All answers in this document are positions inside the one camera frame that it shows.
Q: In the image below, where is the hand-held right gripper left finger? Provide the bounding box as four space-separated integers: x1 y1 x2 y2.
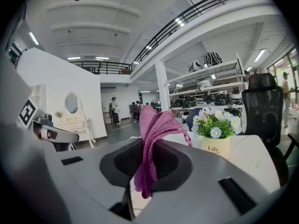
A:
57 139 144 211

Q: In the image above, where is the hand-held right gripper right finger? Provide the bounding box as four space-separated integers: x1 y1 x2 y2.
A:
135 140 279 224

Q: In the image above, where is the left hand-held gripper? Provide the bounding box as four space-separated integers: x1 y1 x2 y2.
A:
16 98 80 153

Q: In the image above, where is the purple knitted cloth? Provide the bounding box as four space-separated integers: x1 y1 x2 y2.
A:
133 105 193 199

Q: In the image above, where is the person's left forearm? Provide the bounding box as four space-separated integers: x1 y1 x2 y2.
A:
0 50 33 130

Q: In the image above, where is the white dressing table with mirror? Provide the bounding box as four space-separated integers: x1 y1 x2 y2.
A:
55 91 97 148

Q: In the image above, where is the white shelving unit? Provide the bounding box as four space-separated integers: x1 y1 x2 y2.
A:
29 84 47 110

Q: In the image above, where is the cream pot of artificial flowers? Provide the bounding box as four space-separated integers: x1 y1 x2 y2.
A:
191 107 242 160

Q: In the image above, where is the brown wooden cabinet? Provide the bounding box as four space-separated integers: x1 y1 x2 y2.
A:
128 104 136 121

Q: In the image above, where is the blue chair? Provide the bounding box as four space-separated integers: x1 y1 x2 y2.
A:
185 107 206 128

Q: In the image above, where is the row of black round devices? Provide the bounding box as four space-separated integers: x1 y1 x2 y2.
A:
170 92 243 110

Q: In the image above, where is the black mesh office chair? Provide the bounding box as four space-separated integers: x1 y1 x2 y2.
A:
241 72 299 187

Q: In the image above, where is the white pillar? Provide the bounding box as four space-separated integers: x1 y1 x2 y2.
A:
154 62 171 113

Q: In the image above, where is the white shelf rack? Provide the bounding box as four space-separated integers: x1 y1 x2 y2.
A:
167 52 249 135

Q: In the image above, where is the black white striped bag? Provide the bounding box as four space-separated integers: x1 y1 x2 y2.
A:
188 60 204 73
203 52 223 68

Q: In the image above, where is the black mezzanine railing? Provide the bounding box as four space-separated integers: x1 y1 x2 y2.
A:
70 0 269 76

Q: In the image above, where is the small grey camera box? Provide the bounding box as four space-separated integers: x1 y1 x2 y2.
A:
35 112 55 127

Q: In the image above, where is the white floor cable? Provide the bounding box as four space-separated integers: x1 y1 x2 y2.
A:
112 122 141 132

